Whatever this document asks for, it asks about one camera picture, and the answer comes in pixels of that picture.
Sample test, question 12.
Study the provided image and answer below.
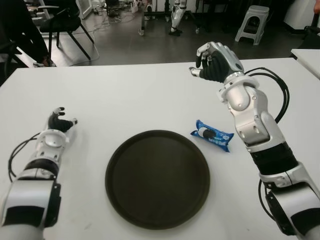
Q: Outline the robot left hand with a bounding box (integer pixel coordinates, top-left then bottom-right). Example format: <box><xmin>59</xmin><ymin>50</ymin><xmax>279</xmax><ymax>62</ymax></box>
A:
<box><xmin>47</xmin><ymin>107</ymin><xmax>78</xmax><ymax>133</ymax></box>

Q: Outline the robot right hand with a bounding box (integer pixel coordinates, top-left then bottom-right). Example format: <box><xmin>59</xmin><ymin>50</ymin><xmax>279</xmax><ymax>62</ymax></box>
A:
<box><xmin>188</xmin><ymin>41</ymin><xmax>245</xmax><ymax>83</ymax></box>

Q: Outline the blue Oreo cookie pack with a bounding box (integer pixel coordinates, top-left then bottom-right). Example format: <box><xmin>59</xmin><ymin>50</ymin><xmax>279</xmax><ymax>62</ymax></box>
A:
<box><xmin>190</xmin><ymin>119</ymin><xmax>235</xmax><ymax>153</ymax></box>

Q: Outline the white plastic stool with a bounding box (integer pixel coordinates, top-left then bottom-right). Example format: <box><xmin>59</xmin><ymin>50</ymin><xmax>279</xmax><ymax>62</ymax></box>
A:
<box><xmin>234</xmin><ymin>6</ymin><xmax>270</xmax><ymax>47</ymax></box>

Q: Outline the white humanoid robot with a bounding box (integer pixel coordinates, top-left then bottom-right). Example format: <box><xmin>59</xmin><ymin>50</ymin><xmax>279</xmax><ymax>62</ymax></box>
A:
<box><xmin>168</xmin><ymin>0</ymin><xmax>188</xmax><ymax>38</ymax></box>

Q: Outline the black mesh chair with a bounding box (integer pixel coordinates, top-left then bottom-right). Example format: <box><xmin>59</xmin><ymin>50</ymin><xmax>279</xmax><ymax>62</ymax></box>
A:
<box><xmin>0</xmin><ymin>39</ymin><xmax>33</xmax><ymax>85</ymax></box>

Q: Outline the white side table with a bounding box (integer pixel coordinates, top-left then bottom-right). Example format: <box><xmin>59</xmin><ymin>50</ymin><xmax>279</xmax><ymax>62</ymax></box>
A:
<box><xmin>289</xmin><ymin>49</ymin><xmax>320</xmax><ymax>81</ymax></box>

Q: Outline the black chair with grey armrests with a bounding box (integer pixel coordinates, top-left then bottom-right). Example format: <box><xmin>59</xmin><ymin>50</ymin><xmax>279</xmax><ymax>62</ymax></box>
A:
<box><xmin>32</xmin><ymin>0</ymin><xmax>95</xmax><ymax>62</ymax></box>

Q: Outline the person in black clothes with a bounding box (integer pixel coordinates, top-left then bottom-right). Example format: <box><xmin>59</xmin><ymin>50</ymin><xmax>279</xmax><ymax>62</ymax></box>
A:
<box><xmin>0</xmin><ymin>0</ymin><xmax>57</xmax><ymax>68</ymax></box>

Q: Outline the white bag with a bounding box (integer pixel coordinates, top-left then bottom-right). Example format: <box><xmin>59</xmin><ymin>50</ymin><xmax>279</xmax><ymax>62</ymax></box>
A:
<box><xmin>129</xmin><ymin>0</ymin><xmax>141</xmax><ymax>13</ymax></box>

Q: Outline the round dark brown tray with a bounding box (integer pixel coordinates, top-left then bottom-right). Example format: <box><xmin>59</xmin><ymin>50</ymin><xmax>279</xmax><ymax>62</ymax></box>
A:
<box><xmin>104</xmin><ymin>129</ymin><xmax>211</xmax><ymax>230</ymax></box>

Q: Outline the white framed panel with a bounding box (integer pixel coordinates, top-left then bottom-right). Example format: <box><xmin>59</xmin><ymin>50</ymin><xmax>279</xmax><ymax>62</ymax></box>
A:
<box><xmin>74</xmin><ymin>0</ymin><xmax>97</xmax><ymax>20</ymax></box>

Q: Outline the black left forearm cable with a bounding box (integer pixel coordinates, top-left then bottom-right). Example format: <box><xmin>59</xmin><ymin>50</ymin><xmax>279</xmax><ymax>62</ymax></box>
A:
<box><xmin>8</xmin><ymin>133</ymin><xmax>42</xmax><ymax>182</ymax></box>

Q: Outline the black forearm cable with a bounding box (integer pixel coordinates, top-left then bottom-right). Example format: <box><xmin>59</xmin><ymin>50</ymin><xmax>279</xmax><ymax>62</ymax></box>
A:
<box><xmin>8</xmin><ymin>133</ymin><xmax>42</xmax><ymax>182</ymax></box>
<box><xmin>243</xmin><ymin>66</ymin><xmax>291</xmax><ymax>125</ymax></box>

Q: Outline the black right forearm cable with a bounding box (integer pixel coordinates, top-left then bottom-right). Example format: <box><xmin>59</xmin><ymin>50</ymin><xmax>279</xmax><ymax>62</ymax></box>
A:
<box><xmin>243</xmin><ymin>66</ymin><xmax>291</xmax><ymax>125</ymax></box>

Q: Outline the white floor cable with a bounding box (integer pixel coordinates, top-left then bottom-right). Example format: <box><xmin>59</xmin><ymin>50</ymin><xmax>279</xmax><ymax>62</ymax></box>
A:
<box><xmin>62</xmin><ymin>9</ymin><xmax>136</xmax><ymax>67</ymax></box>

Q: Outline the black wheeled metal frame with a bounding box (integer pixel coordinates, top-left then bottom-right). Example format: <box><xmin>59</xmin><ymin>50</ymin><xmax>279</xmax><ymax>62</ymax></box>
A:
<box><xmin>138</xmin><ymin>0</ymin><xmax>201</xmax><ymax>38</ymax></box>

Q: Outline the black right elbow cable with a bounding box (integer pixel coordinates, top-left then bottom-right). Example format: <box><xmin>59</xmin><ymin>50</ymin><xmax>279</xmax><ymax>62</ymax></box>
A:
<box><xmin>258</xmin><ymin>179</ymin><xmax>297</xmax><ymax>237</ymax></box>

